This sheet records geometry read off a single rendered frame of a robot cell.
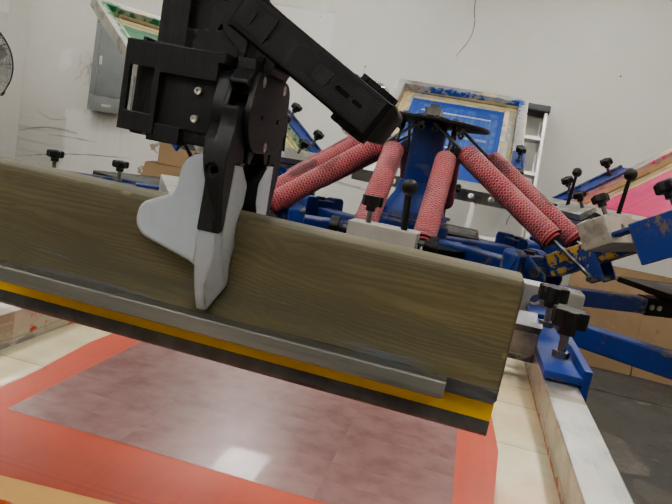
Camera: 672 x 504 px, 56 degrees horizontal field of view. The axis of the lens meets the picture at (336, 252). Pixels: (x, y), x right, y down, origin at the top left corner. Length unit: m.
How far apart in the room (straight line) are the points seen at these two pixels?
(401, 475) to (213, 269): 0.24
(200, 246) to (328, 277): 0.08
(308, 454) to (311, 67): 0.30
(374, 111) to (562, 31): 4.74
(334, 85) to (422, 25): 4.73
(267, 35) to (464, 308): 0.19
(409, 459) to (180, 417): 0.19
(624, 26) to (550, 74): 0.58
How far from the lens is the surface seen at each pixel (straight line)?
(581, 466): 0.55
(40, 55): 6.25
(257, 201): 0.42
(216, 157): 0.36
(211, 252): 0.37
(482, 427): 0.40
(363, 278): 0.37
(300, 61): 0.38
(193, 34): 0.41
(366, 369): 0.37
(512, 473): 0.59
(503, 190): 1.46
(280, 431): 0.56
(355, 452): 0.55
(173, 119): 0.39
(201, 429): 0.54
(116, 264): 0.43
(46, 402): 0.57
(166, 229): 0.39
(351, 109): 0.37
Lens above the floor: 1.19
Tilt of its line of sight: 9 degrees down
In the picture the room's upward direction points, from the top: 11 degrees clockwise
